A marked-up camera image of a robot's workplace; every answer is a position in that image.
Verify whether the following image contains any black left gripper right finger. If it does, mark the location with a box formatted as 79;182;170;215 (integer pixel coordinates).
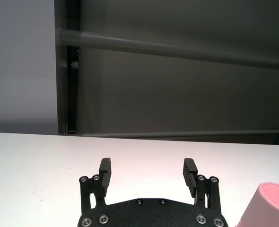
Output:
183;157;222;215

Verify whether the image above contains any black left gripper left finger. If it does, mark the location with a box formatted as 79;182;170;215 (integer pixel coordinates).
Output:
79;157;113;211

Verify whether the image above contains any pink plastic cup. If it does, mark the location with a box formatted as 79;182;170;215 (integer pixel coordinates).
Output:
235;182;279;227

